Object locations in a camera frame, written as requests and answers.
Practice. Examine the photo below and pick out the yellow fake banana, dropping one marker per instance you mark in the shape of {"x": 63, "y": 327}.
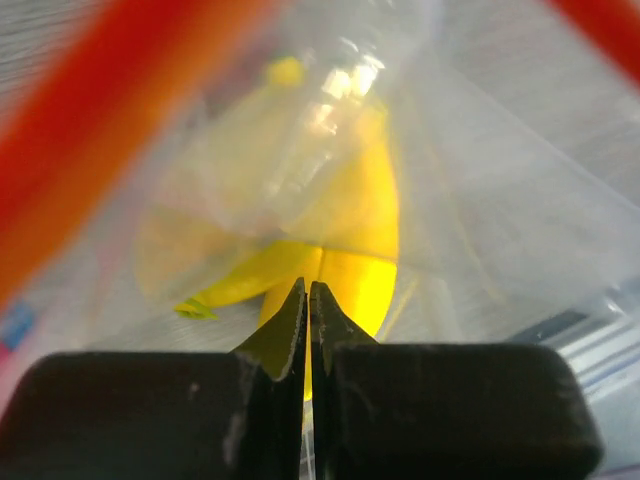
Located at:
{"x": 284, "y": 184}

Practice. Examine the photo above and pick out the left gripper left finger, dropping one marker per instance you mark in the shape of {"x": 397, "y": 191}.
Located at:
{"x": 164, "y": 415}

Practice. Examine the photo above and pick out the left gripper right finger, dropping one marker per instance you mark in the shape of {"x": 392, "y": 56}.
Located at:
{"x": 442, "y": 411}

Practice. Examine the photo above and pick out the clear zip top bag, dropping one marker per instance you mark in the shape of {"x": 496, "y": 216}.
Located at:
{"x": 454, "y": 170}

